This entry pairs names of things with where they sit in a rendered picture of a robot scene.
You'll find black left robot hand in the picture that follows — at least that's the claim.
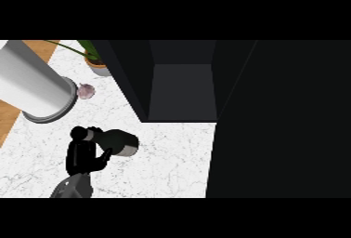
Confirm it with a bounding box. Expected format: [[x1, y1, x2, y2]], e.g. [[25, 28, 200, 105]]
[[64, 126, 113, 177]]

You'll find dark grey open cabinet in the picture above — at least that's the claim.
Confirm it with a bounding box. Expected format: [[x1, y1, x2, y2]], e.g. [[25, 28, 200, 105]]
[[89, 39, 258, 124]]

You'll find dark grey cabinet door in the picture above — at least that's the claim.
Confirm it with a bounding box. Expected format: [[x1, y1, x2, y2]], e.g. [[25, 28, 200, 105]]
[[204, 39, 351, 199]]

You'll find pale pink garlic bulb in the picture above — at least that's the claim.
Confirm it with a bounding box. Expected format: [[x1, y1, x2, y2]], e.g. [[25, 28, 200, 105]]
[[75, 83, 97, 100]]

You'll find potted green plant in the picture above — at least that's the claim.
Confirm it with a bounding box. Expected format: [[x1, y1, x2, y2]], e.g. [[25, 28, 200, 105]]
[[44, 39, 112, 77]]

